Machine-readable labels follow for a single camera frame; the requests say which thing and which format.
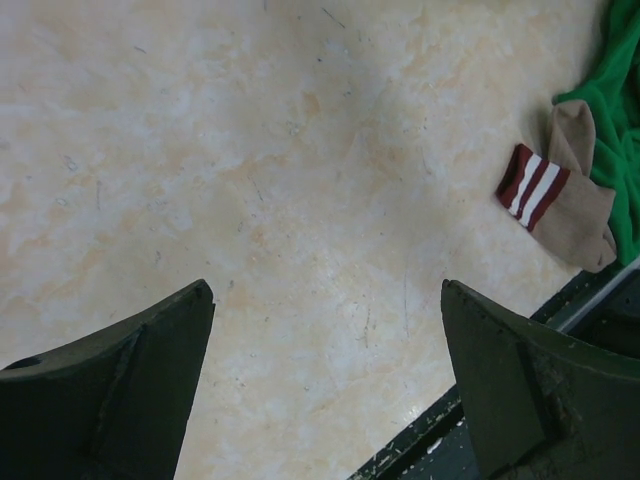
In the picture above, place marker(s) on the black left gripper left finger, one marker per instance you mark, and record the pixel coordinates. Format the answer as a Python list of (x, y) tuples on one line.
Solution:
[(113, 404)]

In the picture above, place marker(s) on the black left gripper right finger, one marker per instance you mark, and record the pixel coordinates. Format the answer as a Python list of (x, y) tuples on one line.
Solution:
[(541, 404)]

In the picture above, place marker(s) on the beige striped sock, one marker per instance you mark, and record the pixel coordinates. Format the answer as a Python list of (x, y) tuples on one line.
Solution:
[(554, 198)]

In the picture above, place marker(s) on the green cloth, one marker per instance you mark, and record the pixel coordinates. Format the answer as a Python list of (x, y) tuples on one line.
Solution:
[(611, 90)]

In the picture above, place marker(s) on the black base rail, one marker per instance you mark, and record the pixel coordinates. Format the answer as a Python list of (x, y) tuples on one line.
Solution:
[(437, 444)]

